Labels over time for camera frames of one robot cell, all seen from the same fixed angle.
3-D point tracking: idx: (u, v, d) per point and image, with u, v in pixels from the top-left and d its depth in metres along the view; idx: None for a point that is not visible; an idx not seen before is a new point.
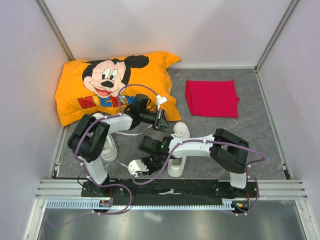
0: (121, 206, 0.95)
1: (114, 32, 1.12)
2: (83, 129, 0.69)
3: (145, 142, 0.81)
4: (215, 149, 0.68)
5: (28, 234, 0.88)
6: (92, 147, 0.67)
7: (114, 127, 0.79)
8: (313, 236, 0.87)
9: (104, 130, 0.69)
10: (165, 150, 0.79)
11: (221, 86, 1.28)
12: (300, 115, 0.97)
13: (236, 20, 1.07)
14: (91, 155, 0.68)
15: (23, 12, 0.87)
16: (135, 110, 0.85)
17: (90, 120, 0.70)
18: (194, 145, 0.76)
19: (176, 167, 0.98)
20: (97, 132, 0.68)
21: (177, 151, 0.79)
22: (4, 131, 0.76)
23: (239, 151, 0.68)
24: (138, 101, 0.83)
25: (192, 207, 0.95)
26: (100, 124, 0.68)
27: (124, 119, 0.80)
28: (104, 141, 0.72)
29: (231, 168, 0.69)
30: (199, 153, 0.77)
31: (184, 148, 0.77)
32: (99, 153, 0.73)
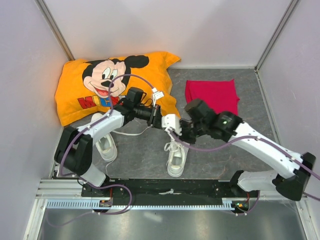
0: (121, 206, 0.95)
1: (114, 32, 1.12)
2: (66, 145, 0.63)
3: (199, 108, 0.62)
4: (300, 174, 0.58)
5: (28, 234, 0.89)
6: (77, 163, 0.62)
7: (104, 131, 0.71)
8: (313, 236, 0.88)
9: (88, 145, 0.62)
10: (221, 127, 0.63)
11: (221, 86, 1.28)
12: (301, 115, 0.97)
13: (237, 20, 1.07)
14: (78, 170, 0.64)
15: (23, 12, 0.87)
16: (128, 103, 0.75)
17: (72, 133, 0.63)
18: (273, 155, 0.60)
19: (176, 167, 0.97)
20: (80, 147, 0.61)
21: (241, 140, 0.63)
22: (4, 131, 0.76)
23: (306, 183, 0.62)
24: (133, 93, 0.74)
25: (192, 207, 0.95)
26: (82, 139, 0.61)
27: (113, 119, 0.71)
28: (91, 153, 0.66)
29: (288, 192, 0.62)
30: (264, 158, 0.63)
31: (255, 145, 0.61)
32: (88, 165, 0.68)
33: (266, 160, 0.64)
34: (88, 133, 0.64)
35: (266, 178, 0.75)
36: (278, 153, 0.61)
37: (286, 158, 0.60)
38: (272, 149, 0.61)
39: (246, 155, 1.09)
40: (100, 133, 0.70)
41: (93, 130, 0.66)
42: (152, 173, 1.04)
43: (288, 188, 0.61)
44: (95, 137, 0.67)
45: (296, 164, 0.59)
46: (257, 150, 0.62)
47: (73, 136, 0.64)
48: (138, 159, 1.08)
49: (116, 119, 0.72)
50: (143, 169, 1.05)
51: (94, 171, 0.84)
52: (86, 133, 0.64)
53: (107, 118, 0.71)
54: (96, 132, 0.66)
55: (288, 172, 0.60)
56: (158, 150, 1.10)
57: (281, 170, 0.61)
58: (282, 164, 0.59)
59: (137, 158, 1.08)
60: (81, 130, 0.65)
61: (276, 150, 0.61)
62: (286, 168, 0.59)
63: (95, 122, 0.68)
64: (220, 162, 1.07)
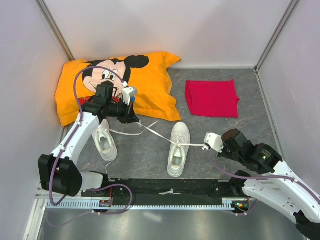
0: (121, 205, 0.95)
1: (114, 32, 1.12)
2: (47, 174, 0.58)
3: (236, 139, 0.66)
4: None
5: (28, 234, 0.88)
6: (68, 186, 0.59)
7: (82, 142, 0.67)
8: None
9: (69, 168, 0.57)
10: (259, 161, 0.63)
11: (221, 86, 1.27)
12: (301, 115, 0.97)
13: (236, 20, 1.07)
14: (71, 192, 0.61)
15: (23, 12, 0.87)
16: (99, 100, 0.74)
17: (50, 161, 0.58)
18: (307, 200, 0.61)
19: (176, 167, 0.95)
20: (63, 172, 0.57)
21: (277, 178, 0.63)
22: (4, 130, 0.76)
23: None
24: (103, 88, 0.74)
25: (192, 207, 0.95)
26: (61, 164, 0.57)
27: (87, 125, 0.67)
28: (77, 170, 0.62)
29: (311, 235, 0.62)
30: (295, 200, 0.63)
31: (291, 187, 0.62)
32: (79, 182, 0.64)
33: (296, 202, 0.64)
34: (66, 155, 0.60)
35: (285, 206, 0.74)
36: (311, 198, 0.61)
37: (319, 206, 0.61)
38: (306, 194, 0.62)
39: None
40: (79, 146, 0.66)
41: (69, 149, 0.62)
42: (152, 173, 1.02)
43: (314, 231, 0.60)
44: (75, 154, 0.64)
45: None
46: (290, 192, 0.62)
47: (52, 163, 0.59)
48: (138, 159, 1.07)
49: (89, 124, 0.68)
50: (143, 169, 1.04)
51: (90, 176, 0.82)
52: (63, 156, 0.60)
53: (80, 126, 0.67)
54: (74, 146, 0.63)
55: (317, 219, 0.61)
56: (158, 150, 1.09)
57: (310, 215, 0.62)
58: (314, 210, 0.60)
59: (137, 158, 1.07)
60: (57, 154, 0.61)
61: (309, 196, 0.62)
62: (316, 215, 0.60)
63: (69, 139, 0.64)
64: (220, 162, 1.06)
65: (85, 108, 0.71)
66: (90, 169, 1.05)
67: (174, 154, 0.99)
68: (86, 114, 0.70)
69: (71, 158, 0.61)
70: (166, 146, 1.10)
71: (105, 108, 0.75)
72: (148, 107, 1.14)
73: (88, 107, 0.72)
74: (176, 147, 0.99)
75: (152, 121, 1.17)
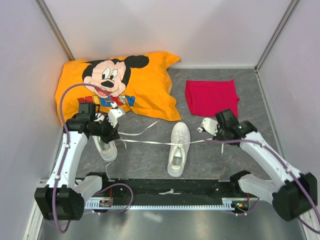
0: (122, 205, 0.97)
1: (114, 32, 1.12)
2: (48, 207, 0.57)
3: (222, 113, 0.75)
4: (291, 184, 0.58)
5: (28, 234, 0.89)
6: (71, 212, 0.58)
7: (75, 164, 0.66)
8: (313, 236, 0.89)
9: (70, 195, 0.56)
10: (235, 128, 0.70)
11: (221, 86, 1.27)
12: (301, 114, 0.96)
13: (236, 20, 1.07)
14: (76, 216, 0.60)
15: (23, 12, 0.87)
16: (84, 115, 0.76)
17: (47, 193, 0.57)
18: (272, 164, 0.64)
19: (176, 167, 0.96)
20: (63, 201, 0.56)
21: (248, 144, 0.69)
22: (4, 130, 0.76)
23: (302, 206, 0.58)
24: (86, 105, 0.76)
25: (192, 207, 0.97)
26: (60, 194, 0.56)
27: (75, 145, 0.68)
28: (78, 193, 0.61)
29: (282, 209, 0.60)
30: (264, 165, 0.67)
31: (258, 150, 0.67)
32: (82, 203, 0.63)
33: (266, 170, 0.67)
34: (63, 183, 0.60)
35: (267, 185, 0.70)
36: (277, 162, 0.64)
37: (283, 170, 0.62)
38: (273, 159, 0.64)
39: (246, 155, 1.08)
40: (74, 169, 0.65)
41: (64, 175, 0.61)
42: (152, 173, 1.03)
43: (280, 199, 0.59)
44: (71, 178, 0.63)
45: (290, 176, 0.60)
46: (258, 155, 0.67)
47: (50, 194, 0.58)
48: (138, 158, 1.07)
49: (78, 143, 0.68)
50: (143, 169, 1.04)
51: (90, 185, 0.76)
52: (60, 185, 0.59)
53: (69, 148, 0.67)
54: (68, 171, 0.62)
55: (280, 182, 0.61)
56: (158, 150, 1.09)
57: (276, 180, 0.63)
58: (277, 171, 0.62)
59: (137, 158, 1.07)
60: (52, 184, 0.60)
61: (276, 161, 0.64)
62: (279, 177, 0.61)
63: (62, 165, 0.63)
64: (220, 162, 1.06)
65: (69, 125, 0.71)
66: (90, 169, 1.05)
67: (174, 154, 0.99)
68: (72, 133, 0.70)
69: (69, 185, 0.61)
70: (166, 146, 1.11)
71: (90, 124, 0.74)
72: (148, 107, 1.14)
73: (72, 124, 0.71)
74: (177, 147, 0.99)
75: (152, 121, 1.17)
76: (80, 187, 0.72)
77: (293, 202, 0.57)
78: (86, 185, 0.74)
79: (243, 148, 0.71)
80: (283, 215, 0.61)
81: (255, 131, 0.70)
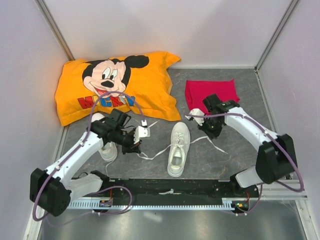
0: (122, 206, 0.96)
1: (114, 32, 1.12)
2: (36, 189, 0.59)
3: (207, 97, 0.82)
4: (269, 143, 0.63)
5: (28, 234, 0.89)
6: (51, 206, 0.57)
7: (78, 163, 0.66)
8: (313, 236, 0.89)
9: (58, 190, 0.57)
10: (218, 105, 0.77)
11: (221, 86, 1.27)
12: (301, 115, 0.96)
13: (236, 20, 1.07)
14: (54, 212, 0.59)
15: (23, 12, 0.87)
16: (111, 123, 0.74)
17: (43, 176, 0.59)
18: (251, 130, 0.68)
19: (176, 167, 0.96)
20: (50, 192, 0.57)
21: (231, 117, 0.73)
22: (4, 130, 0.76)
23: (282, 167, 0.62)
24: (117, 113, 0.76)
25: (192, 207, 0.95)
26: (52, 184, 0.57)
27: (88, 147, 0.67)
28: (67, 192, 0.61)
29: (264, 172, 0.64)
30: (246, 134, 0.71)
31: (239, 120, 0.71)
32: (67, 202, 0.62)
33: (248, 139, 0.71)
34: (58, 176, 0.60)
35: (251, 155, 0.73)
36: (256, 129, 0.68)
37: (262, 134, 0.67)
38: (253, 125, 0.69)
39: (246, 155, 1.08)
40: (75, 167, 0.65)
41: (63, 169, 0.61)
42: (152, 173, 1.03)
43: (262, 161, 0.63)
44: (68, 175, 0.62)
45: (268, 138, 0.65)
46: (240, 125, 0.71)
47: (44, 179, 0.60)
48: (138, 158, 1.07)
49: (91, 145, 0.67)
50: (143, 169, 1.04)
51: (87, 184, 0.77)
52: (55, 177, 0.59)
53: (81, 147, 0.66)
54: (68, 167, 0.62)
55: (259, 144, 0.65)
56: (158, 150, 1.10)
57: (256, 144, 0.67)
58: (256, 134, 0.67)
59: (137, 158, 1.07)
60: (51, 171, 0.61)
61: (255, 127, 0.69)
62: (258, 140, 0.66)
63: (66, 158, 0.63)
64: (220, 162, 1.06)
65: (93, 126, 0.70)
66: (90, 168, 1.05)
67: (174, 154, 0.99)
68: (92, 134, 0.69)
69: (63, 179, 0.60)
70: (166, 146, 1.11)
71: (112, 132, 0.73)
72: (148, 107, 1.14)
73: (96, 126, 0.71)
74: (177, 147, 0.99)
75: (152, 121, 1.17)
76: (75, 185, 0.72)
77: (272, 160, 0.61)
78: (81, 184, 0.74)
79: (228, 122, 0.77)
80: (266, 180, 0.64)
81: (237, 107, 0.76)
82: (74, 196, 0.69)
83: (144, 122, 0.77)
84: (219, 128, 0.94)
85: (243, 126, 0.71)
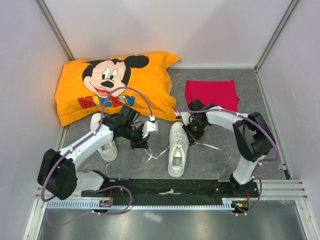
0: (121, 206, 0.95)
1: (114, 32, 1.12)
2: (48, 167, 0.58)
3: (192, 102, 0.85)
4: (241, 121, 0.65)
5: (28, 234, 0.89)
6: (59, 188, 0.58)
7: (89, 151, 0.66)
8: (313, 236, 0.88)
9: (69, 171, 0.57)
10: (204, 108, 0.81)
11: (221, 86, 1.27)
12: (301, 115, 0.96)
13: (236, 20, 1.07)
14: (61, 195, 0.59)
15: (23, 12, 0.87)
16: (121, 118, 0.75)
17: (55, 156, 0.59)
18: (226, 117, 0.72)
19: (176, 167, 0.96)
20: (61, 172, 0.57)
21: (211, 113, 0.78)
22: (4, 131, 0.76)
23: (258, 141, 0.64)
24: (127, 110, 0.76)
25: (192, 207, 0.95)
26: (64, 164, 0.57)
27: (100, 136, 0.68)
28: (75, 176, 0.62)
29: (244, 149, 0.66)
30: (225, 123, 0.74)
31: (216, 113, 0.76)
32: (72, 187, 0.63)
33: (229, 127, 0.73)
34: (71, 157, 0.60)
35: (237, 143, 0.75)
36: (230, 114, 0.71)
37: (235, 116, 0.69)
38: (226, 112, 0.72)
39: None
40: (86, 153, 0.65)
41: (76, 152, 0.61)
42: (152, 173, 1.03)
43: (239, 138, 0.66)
44: (79, 159, 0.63)
45: (240, 118, 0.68)
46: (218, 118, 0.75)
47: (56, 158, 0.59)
48: (138, 158, 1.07)
49: (103, 136, 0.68)
50: (143, 169, 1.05)
51: (90, 178, 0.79)
52: (67, 157, 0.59)
53: (94, 135, 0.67)
54: (80, 151, 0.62)
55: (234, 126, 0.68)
56: (158, 150, 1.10)
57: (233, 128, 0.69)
58: (230, 118, 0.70)
59: (137, 158, 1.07)
60: (64, 153, 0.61)
61: (229, 113, 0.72)
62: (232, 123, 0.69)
63: (80, 142, 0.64)
64: (221, 162, 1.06)
65: (106, 121, 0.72)
66: (90, 169, 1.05)
67: (174, 154, 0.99)
68: (104, 126, 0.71)
69: (75, 161, 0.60)
70: (166, 146, 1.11)
71: (122, 127, 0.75)
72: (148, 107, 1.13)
73: (107, 122, 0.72)
74: (176, 147, 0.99)
75: None
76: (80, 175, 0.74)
77: (246, 134, 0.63)
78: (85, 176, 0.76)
79: (210, 120, 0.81)
80: (249, 157, 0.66)
81: (216, 106, 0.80)
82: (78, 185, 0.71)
83: (152, 117, 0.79)
84: (201, 132, 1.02)
85: (219, 117, 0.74)
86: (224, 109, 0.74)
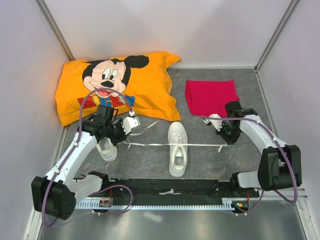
0: (122, 206, 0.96)
1: (113, 32, 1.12)
2: (40, 197, 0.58)
3: (230, 102, 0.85)
4: (274, 149, 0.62)
5: (28, 234, 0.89)
6: (60, 209, 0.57)
7: (77, 164, 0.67)
8: (313, 236, 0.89)
9: (63, 193, 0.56)
10: (237, 111, 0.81)
11: (221, 86, 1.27)
12: (301, 115, 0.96)
13: (236, 20, 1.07)
14: (64, 215, 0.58)
15: (23, 12, 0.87)
16: (100, 119, 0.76)
17: (43, 184, 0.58)
18: (261, 136, 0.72)
19: (179, 167, 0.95)
20: (55, 196, 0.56)
21: (246, 123, 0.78)
22: (4, 130, 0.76)
23: (281, 176, 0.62)
24: (104, 109, 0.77)
25: (193, 207, 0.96)
26: (55, 188, 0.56)
27: (83, 146, 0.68)
28: (72, 194, 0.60)
29: (262, 177, 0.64)
30: (256, 140, 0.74)
31: (253, 126, 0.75)
32: (73, 204, 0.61)
33: (258, 144, 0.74)
34: (60, 179, 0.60)
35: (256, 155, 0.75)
36: (267, 135, 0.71)
37: (270, 140, 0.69)
38: (264, 132, 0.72)
39: (246, 155, 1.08)
40: (74, 168, 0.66)
41: (64, 172, 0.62)
42: (152, 173, 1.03)
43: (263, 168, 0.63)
44: (70, 176, 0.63)
45: (274, 144, 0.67)
46: (253, 131, 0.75)
47: (46, 185, 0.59)
48: (138, 158, 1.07)
49: (86, 144, 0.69)
50: (143, 169, 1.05)
51: (88, 184, 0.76)
52: (57, 180, 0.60)
53: (77, 147, 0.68)
54: (67, 170, 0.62)
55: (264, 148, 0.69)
56: (158, 150, 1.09)
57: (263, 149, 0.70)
58: (264, 140, 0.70)
59: (137, 158, 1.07)
60: (51, 177, 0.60)
61: (266, 134, 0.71)
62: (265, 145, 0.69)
63: (64, 161, 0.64)
64: (220, 162, 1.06)
65: (84, 126, 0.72)
66: (90, 169, 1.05)
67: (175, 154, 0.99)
68: (84, 133, 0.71)
69: (65, 181, 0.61)
70: (166, 146, 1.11)
71: (103, 128, 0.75)
72: (148, 107, 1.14)
73: (87, 126, 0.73)
74: (178, 147, 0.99)
75: (152, 121, 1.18)
76: (77, 187, 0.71)
77: (272, 166, 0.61)
78: (83, 185, 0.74)
79: (243, 127, 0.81)
80: (262, 185, 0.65)
81: (255, 114, 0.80)
82: (78, 198, 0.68)
83: (132, 113, 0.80)
84: (237, 136, 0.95)
85: (254, 131, 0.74)
86: (262, 125, 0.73)
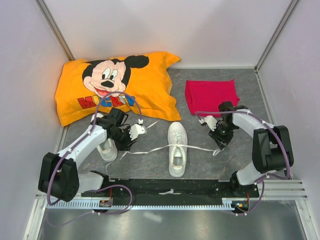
0: (121, 206, 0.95)
1: (113, 32, 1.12)
2: (48, 172, 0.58)
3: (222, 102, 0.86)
4: (263, 129, 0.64)
5: (28, 234, 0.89)
6: (64, 188, 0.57)
7: (87, 150, 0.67)
8: (313, 236, 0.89)
9: (71, 171, 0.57)
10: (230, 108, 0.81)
11: (221, 86, 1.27)
12: (301, 114, 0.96)
13: (236, 20, 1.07)
14: (66, 196, 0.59)
15: (23, 12, 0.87)
16: (112, 119, 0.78)
17: (54, 160, 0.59)
18: (251, 122, 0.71)
19: (178, 167, 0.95)
20: (64, 173, 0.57)
21: (237, 115, 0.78)
22: (4, 131, 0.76)
23: (275, 156, 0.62)
24: (116, 111, 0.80)
25: (193, 207, 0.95)
26: (65, 164, 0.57)
27: (95, 135, 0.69)
28: (77, 176, 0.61)
29: (256, 158, 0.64)
30: (247, 128, 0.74)
31: (243, 116, 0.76)
32: (76, 188, 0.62)
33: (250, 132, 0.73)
34: (71, 157, 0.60)
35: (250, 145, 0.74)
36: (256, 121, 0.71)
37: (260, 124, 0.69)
38: (253, 118, 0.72)
39: (246, 155, 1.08)
40: (84, 153, 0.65)
41: (75, 152, 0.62)
42: (152, 173, 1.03)
43: (255, 149, 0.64)
44: (79, 158, 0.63)
45: (264, 127, 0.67)
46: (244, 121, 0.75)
47: (55, 162, 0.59)
48: (139, 158, 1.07)
49: (98, 135, 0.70)
50: (143, 169, 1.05)
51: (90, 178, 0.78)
52: (68, 157, 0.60)
53: (89, 135, 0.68)
54: (78, 151, 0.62)
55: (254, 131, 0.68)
56: (158, 150, 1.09)
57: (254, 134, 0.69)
58: (254, 124, 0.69)
59: (137, 158, 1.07)
60: (62, 154, 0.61)
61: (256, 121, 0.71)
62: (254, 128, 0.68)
63: (77, 143, 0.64)
64: (220, 162, 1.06)
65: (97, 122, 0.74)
66: (90, 168, 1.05)
67: (174, 154, 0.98)
68: (97, 127, 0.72)
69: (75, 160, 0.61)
70: (166, 146, 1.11)
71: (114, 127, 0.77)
72: (148, 107, 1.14)
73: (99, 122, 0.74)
74: (176, 147, 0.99)
75: (152, 121, 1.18)
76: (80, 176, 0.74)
77: (263, 144, 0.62)
78: (86, 177, 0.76)
79: (235, 121, 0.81)
80: (258, 168, 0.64)
81: (246, 109, 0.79)
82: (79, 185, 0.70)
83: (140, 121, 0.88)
84: (231, 135, 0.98)
85: (245, 120, 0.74)
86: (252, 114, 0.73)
